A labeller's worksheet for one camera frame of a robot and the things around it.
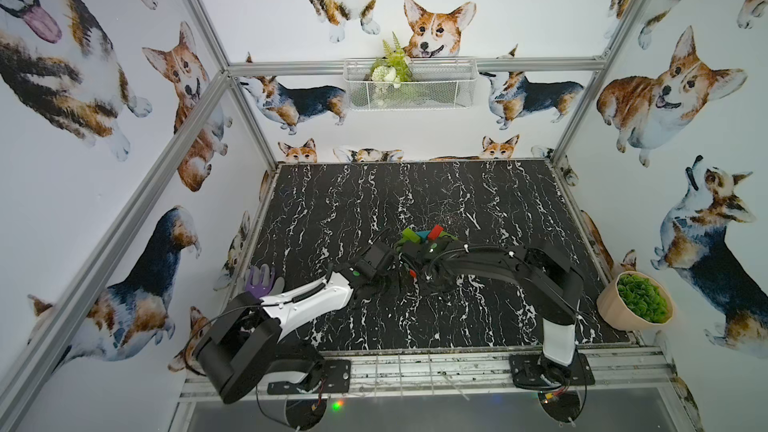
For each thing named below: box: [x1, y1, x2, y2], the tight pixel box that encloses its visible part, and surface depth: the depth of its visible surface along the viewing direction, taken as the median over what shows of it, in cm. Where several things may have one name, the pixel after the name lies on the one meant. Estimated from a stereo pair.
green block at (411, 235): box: [402, 228, 421, 244], surface depth 100 cm
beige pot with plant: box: [596, 271, 675, 331], surface depth 76 cm
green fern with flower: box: [370, 31, 413, 89], surface depth 85 cm
